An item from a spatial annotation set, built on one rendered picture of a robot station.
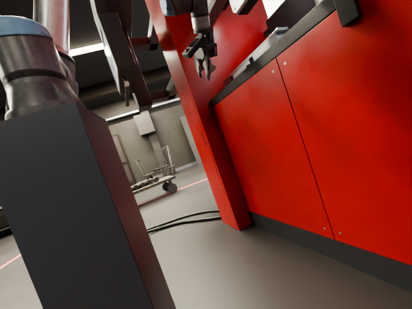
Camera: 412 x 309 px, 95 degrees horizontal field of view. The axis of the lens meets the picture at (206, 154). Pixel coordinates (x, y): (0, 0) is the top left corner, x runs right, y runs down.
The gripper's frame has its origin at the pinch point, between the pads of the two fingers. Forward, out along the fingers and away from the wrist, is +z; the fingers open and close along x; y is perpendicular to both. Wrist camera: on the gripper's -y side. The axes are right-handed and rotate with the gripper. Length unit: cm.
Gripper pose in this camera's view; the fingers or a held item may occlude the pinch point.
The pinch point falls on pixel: (203, 77)
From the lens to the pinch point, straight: 101.1
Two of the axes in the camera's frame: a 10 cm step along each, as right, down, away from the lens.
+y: 7.7, -4.6, 4.3
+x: -6.2, -4.3, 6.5
